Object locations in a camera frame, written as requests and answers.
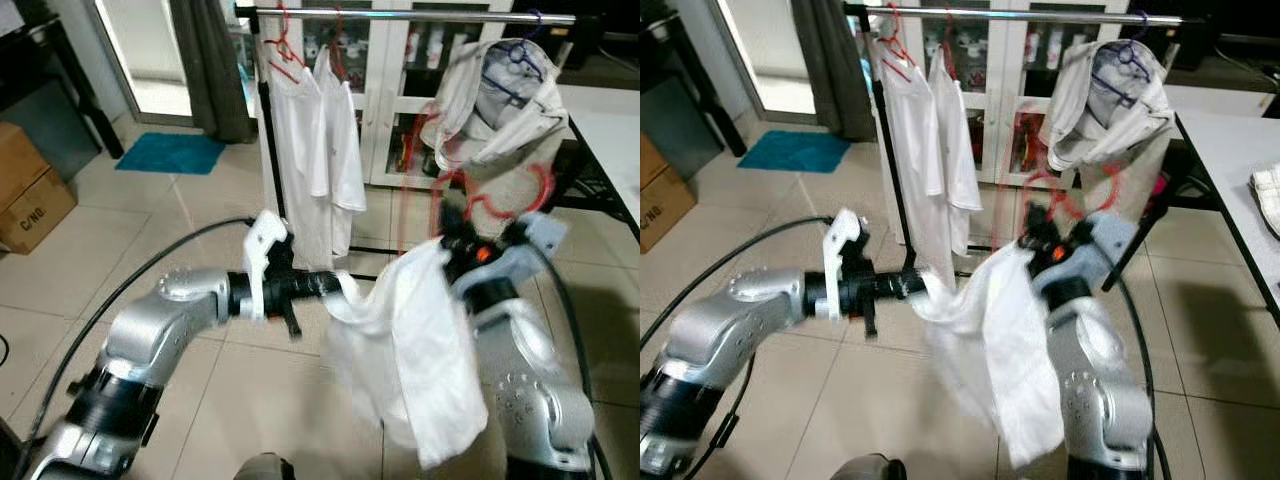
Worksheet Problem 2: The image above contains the thin white garment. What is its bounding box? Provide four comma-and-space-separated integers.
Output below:
908, 242, 1069, 471
322, 238, 491, 471

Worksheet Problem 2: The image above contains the blue floor mat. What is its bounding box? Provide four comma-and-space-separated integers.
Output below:
737, 129, 853, 175
114, 131, 228, 177

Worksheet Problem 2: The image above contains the red plastic hanger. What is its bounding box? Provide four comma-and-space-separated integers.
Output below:
990, 100, 1126, 256
395, 100, 556, 263
940, 8, 961, 81
265, 5, 306, 86
878, 5, 916, 81
325, 8, 351, 81

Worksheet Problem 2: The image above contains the white glass-door cabinet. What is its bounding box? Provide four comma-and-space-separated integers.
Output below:
855, 0, 1181, 188
232, 0, 576, 193

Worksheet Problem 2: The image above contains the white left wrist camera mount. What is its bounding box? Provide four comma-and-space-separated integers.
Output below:
243, 210, 294, 323
822, 208, 864, 323

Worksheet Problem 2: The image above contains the beige hooded jacket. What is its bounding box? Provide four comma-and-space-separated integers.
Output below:
418, 38, 573, 246
1040, 38, 1179, 236

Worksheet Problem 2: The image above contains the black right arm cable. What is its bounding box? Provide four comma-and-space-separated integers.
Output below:
1108, 270, 1173, 480
525, 238, 613, 480

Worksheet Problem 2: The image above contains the black desk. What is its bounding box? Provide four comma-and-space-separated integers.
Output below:
640, 0, 746, 161
0, 10, 126, 161

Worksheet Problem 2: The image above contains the white folded cloth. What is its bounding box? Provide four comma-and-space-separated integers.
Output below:
1250, 165, 1280, 239

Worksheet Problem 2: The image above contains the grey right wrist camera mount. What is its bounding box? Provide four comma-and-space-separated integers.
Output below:
452, 212, 569, 301
1033, 212, 1141, 299

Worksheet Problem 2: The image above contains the blue hanger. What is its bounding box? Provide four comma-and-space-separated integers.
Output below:
1095, 10, 1151, 106
480, 10, 548, 104

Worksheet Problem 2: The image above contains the white table with black legs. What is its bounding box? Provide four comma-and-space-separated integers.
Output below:
555, 85, 641, 241
1165, 85, 1280, 336

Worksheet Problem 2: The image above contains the glass balcony door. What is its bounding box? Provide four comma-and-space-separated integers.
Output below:
95, 0, 191, 121
720, 0, 801, 116

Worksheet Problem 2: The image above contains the dark grey curtain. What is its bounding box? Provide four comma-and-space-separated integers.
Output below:
790, 0, 878, 143
168, 0, 258, 144

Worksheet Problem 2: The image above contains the grey left robot leg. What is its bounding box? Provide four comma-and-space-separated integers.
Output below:
830, 452, 907, 480
232, 452, 297, 480

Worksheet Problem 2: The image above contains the metal clothes rack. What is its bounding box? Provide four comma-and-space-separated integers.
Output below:
235, 5, 581, 281
845, 3, 1183, 293

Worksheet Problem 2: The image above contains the cardboard box printed C/NO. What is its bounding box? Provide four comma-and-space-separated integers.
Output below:
640, 165, 699, 254
0, 168, 79, 256

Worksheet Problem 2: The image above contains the white shirt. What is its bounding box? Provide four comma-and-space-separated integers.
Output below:
262, 55, 336, 273
312, 45, 369, 256
928, 45, 983, 256
872, 50, 949, 289

